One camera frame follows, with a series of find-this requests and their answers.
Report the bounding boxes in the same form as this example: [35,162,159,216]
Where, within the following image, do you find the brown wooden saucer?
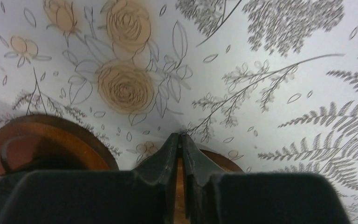
[173,149,243,224]
[0,114,119,178]

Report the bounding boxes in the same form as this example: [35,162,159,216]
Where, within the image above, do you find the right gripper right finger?
[180,134,225,224]

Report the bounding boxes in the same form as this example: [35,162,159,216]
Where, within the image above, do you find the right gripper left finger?
[134,133,179,224]

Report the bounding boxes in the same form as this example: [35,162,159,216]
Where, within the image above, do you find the floral tablecloth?
[0,0,358,224]

